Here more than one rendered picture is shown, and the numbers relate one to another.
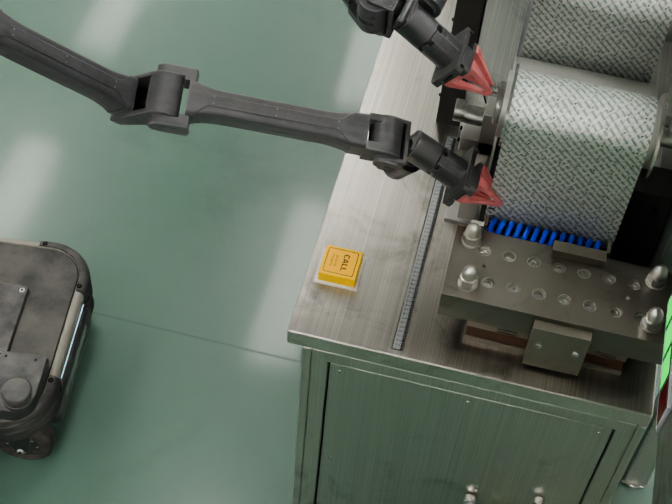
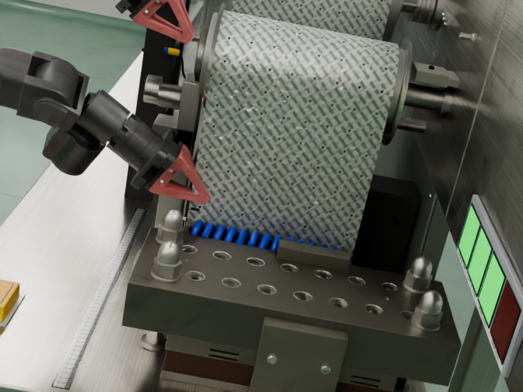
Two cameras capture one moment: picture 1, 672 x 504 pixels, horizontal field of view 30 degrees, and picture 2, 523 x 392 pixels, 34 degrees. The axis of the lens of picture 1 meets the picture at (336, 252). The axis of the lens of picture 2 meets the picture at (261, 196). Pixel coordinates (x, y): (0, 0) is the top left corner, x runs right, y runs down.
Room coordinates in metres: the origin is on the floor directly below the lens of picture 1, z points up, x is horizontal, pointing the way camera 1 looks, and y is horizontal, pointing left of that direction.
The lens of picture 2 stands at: (0.40, -0.15, 1.53)
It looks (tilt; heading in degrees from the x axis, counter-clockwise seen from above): 22 degrees down; 349
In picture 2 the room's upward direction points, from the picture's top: 11 degrees clockwise
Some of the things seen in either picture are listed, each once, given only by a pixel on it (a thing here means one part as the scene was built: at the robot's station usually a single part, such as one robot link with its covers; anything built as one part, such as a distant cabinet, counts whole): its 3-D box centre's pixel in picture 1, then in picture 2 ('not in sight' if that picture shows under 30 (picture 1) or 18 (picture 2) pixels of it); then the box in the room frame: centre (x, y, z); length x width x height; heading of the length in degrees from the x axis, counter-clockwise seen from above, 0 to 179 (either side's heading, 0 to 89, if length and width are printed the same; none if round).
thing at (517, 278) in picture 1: (558, 293); (291, 302); (1.34, -0.40, 1.00); 0.40 x 0.16 x 0.06; 81
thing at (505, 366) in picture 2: (669, 352); (488, 274); (1.11, -0.52, 1.18); 0.25 x 0.01 x 0.07; 171
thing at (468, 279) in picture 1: (469, 275); (168, 258); (1.32, -0.23, 1.05); 0.04 x 0.04 x 0.04
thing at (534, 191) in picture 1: (557, 199); (280, 184); (1.47, -0.38, 1.11); 0.23 x 0.01 x 0.18; 81
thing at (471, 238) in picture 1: (472, 232); (171, 225); (1.42, -0.24, 1.05); 0.04 x 0.04 x 0.04
